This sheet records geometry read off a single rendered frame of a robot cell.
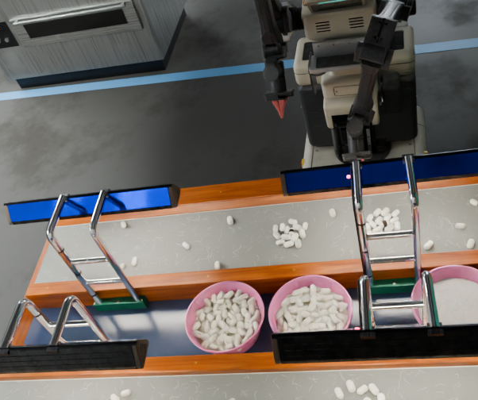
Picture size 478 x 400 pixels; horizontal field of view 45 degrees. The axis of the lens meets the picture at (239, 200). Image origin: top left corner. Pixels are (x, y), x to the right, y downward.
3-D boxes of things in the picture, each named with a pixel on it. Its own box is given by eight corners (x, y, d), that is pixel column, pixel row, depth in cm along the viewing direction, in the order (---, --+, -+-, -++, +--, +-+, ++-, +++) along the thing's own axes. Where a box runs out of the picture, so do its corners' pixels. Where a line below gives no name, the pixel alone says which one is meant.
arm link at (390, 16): (402, 22, 164) (367, 13, 167) (387, 68, 172) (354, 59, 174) (414, -4, 201) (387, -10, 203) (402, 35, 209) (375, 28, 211)
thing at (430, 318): (368, 352, 178) (352, 267, 147) (436, 350, 174) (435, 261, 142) (371, 413, 166) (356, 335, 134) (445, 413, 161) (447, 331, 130)
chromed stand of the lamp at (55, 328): (82, 363, 201) (15, 292, 170) (135, 362, 197) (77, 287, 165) (66, 418, 189) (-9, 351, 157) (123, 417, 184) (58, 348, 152)
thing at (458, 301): (414, 288, 189) (414, 278, 185) (488, 283, 183) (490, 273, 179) (423, 351, 174) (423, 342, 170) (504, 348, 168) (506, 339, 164)
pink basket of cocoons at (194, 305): (198, 298, 208) (190, 283, 201) (271, 294, 202) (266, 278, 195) (187, 367, 190) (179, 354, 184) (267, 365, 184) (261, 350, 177)
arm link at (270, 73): (287, 40, 206) (263, 44, 208) (280, 44, 196) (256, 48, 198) (291, 75, 210) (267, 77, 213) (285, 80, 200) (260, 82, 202)
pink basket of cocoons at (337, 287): (264, 308, 199) (257, 293, 192) (336, 279, 199) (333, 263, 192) (289, 375, 180) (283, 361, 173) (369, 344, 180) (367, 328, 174)
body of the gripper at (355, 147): (371, 155, 204) (369, 135, 205) (341, 159, 207) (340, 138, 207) (371, 158, 211) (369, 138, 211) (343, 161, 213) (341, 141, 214)
